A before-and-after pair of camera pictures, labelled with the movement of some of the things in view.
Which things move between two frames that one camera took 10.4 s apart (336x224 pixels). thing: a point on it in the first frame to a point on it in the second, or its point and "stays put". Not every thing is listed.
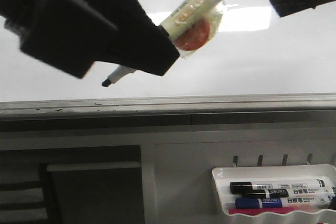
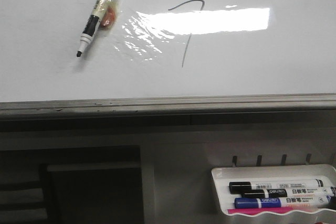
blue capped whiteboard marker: [283, 202] stays put
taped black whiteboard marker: [195, 24] to [103, 12]
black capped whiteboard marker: [314, 183] stays put
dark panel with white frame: [97, 192] stays put
